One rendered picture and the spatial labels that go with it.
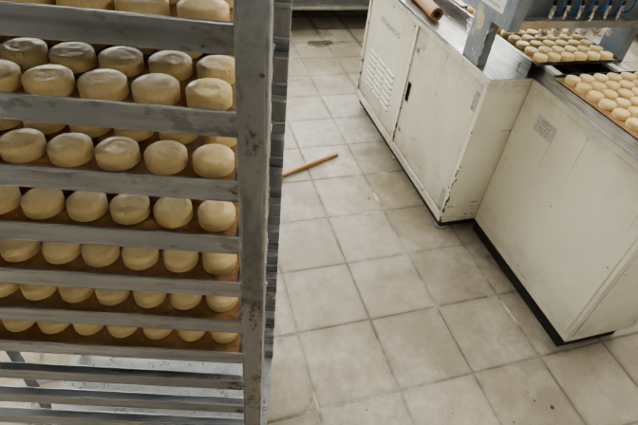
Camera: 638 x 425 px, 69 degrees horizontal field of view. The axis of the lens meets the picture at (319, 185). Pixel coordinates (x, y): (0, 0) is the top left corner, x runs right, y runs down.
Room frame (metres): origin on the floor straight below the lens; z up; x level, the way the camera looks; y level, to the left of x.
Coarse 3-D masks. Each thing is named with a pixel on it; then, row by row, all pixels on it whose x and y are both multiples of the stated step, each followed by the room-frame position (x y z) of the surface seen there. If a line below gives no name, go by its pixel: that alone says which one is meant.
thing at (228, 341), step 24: (0, 336) 0.39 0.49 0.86; (24, 336) 0.39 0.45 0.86; (48, 336) 0.40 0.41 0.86; (72, 336) 0.40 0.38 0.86; (96, 336) 0.41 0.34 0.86; (120, 336) 0.41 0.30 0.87; (144, 336) 0.42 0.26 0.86; (168, 336) 0.43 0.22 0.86; (192, 336) 0.42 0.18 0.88; (216, 336) 0.43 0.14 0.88; (240, 336) 0.44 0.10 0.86
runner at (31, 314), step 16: (16, 320) 0.37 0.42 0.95; (32, 320) 0.37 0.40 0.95; (48, 320) 0.37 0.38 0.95; (64, 320) 0.38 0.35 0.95; (80, 320) 0.38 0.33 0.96; (96, 320) 0.38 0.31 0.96; (112, 320) 0.38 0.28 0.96; (128, 320) 0.38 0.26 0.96; (144, 320) 0.38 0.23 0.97; (160, 320) 0.39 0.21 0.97; (176, 320) 0.39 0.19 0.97; (192, 320) 0.39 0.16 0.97; (208, 320) 0.39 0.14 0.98; (224, 320) 0.39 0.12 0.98
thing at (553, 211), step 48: (528, 96) 1.69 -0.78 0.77; (528, 144) 1.59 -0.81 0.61; (576, 144) 1.41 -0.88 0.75; (528, 192) 1.49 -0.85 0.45; (576, 192) 1.32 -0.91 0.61; (624, 192) 1.18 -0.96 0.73; (528, 240) 1.39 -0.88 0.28; (576, 240) 1.22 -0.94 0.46; (624, 240) 1.10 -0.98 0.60; (528, 288) 1.29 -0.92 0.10; (576, 288) 1.13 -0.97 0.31; (624, 288) 1.08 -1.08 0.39; (576, 336) 1.07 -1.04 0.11
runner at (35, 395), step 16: (0, 400) 0.36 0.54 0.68; (16, 400) 0.37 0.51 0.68; (32, 400) 0.37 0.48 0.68; (48, 400) 0.37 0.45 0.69; (64, 400) 0.37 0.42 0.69; (80, 400) 0.37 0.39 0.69; (96, 400) 0.38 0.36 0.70; (112, 400) 0.38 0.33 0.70; (128, 400) 0.38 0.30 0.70; (144, 400) 0.38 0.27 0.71; (160, 400) 0.39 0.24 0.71; (176, 400) 0.40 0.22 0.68; (192, 400) 0.40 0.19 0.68; (208, 400) 0.41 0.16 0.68; (224, 400) 0.41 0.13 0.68; (240, 400) 0.42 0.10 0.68
